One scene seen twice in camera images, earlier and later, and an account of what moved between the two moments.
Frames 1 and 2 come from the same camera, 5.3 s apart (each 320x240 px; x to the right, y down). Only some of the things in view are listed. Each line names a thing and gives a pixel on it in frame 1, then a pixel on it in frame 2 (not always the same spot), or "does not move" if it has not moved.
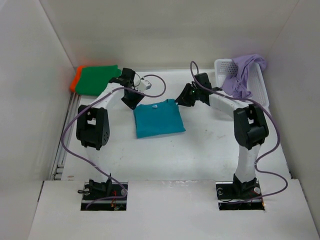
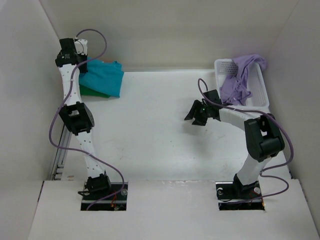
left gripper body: [131, 96] -> [66, 57]
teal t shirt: [158, 119] -> [106, 78]
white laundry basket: [225, 68] does not move
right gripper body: [188, 93] -> [198, 113]
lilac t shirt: [237, 85] does not move
